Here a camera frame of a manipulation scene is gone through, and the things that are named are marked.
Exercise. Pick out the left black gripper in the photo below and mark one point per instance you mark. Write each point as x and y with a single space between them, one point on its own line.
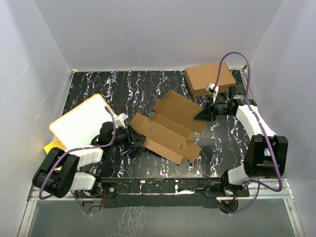
132 137

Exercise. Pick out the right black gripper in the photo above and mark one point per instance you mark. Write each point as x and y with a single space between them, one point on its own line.
207 113

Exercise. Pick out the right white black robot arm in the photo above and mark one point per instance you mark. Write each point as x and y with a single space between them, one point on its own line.
266 153

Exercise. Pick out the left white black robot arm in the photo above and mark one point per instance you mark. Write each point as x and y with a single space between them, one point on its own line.
59 173

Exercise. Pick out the closed brown cardboard box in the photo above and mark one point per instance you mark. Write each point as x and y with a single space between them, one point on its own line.
199 77

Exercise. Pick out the white board yellow rim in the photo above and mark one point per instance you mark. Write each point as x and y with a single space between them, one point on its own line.
80 125

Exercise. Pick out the yellow flat board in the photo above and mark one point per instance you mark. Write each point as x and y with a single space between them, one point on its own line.
53 151

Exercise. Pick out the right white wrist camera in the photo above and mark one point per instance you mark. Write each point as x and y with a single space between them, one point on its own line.
213 90

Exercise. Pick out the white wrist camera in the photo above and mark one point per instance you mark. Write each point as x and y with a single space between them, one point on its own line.
213 90
120 120

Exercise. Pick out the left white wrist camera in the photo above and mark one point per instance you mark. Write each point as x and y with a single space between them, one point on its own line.
120 120

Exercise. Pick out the aluminium frame rail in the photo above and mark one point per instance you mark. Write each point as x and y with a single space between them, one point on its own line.
164 208

